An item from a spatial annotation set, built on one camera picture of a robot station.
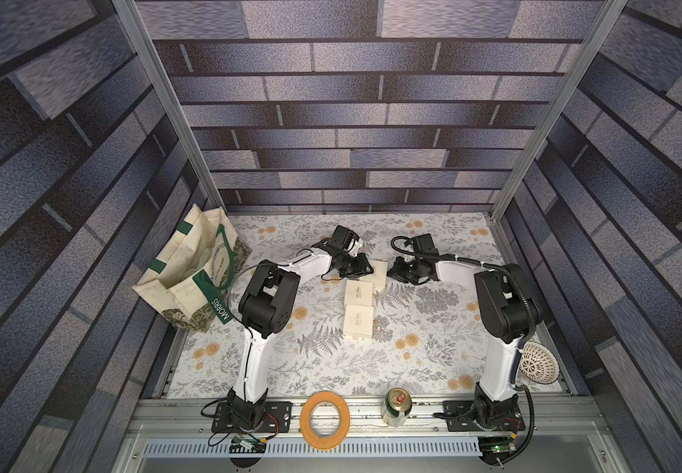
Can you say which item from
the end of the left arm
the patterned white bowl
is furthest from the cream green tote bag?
the patterned white bowl

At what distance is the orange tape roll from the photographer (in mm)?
699

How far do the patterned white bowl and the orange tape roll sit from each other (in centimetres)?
49

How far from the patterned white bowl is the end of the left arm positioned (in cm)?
53

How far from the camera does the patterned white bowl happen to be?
79 centimetres

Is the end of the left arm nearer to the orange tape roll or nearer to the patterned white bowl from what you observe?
the orange tape roll

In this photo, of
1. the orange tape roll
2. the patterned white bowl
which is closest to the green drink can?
the orange tape roll

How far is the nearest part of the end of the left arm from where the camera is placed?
818 millimetres

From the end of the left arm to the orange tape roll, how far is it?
1.12 ft
